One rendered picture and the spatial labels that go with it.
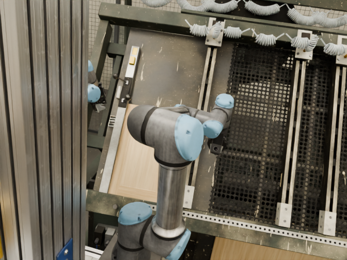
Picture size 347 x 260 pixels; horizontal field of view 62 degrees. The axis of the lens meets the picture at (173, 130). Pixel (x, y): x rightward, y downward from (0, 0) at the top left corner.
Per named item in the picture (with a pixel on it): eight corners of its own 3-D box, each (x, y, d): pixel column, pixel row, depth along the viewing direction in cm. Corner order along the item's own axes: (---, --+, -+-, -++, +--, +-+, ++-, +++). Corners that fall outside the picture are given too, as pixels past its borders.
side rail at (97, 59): (65, 184, 183) (58, 183, 172) (104, 28, 204) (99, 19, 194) (74, 185, 183) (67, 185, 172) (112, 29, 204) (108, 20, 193)
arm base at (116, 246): (143, 278, 104) (145, 257, 101) (104, 266, 107) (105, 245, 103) (155, 248, 118) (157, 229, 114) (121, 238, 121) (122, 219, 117)
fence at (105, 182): (100, 191, 175) (98, 191, 171) (133, 48, 194) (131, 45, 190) (108, 193, 175) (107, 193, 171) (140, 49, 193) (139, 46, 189)
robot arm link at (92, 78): (69, 65, 132) (82, 54, 136) (76, 81, 141) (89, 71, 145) (81, 72, 130) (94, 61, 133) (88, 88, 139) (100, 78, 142)
